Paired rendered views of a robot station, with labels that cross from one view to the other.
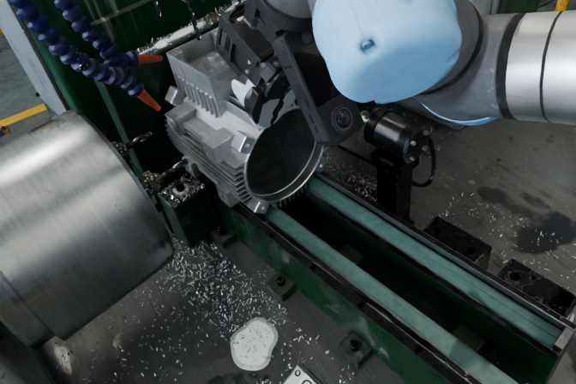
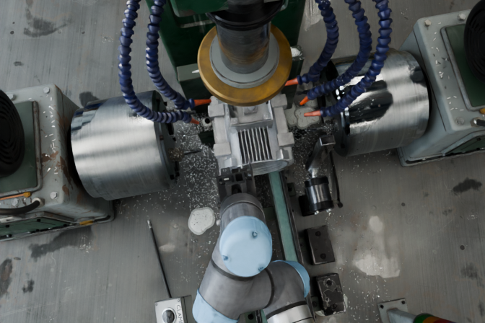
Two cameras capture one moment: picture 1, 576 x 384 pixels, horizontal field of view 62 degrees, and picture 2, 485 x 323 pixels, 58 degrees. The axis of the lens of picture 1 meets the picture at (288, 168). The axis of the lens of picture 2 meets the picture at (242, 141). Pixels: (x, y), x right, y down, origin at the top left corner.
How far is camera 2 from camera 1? 0.70 m
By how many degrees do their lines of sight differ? 35
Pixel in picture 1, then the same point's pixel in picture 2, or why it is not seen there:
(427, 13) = not seen: outside the picture
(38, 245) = (112, 181)
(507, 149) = (416, 201)
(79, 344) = not seen: hidden behind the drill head
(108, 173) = (153, 164)
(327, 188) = (278, 179)
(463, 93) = not seen: hidden behind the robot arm
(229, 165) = (221, 163)
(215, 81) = (233, 127)
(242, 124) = (237, 151)
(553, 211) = (395, 256)
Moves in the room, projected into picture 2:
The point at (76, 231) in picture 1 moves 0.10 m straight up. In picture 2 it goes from (130, 181) to (116, 173)
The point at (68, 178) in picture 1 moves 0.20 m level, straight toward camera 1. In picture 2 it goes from (134, 159) to (135, 251)
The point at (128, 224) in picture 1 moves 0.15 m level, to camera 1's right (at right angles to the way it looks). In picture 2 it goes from (154, 184) to (211, 211)
